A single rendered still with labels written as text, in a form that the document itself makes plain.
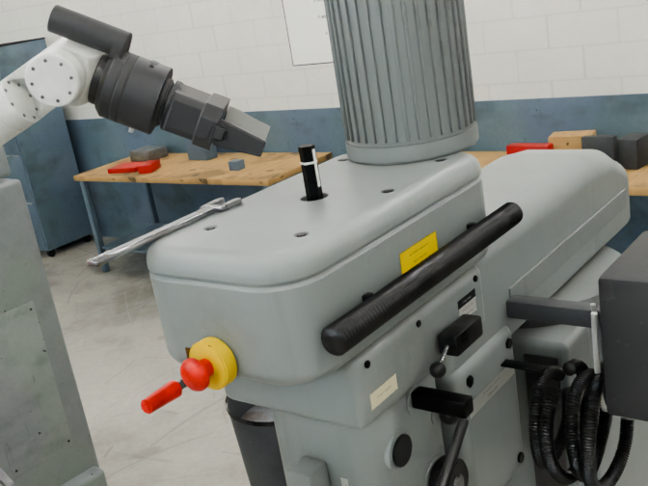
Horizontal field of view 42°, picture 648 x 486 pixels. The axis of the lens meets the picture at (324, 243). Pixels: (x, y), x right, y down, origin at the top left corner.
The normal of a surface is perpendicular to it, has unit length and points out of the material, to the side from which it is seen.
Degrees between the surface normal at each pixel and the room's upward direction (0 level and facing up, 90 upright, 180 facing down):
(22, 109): 67
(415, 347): 90
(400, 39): 90
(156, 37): 90
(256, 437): 94
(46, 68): 99
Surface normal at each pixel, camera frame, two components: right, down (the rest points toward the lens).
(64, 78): -0.04, 0.45
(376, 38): -0.38, 0.34
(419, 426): 0.79, 0.06
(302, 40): -0.59, 0.33
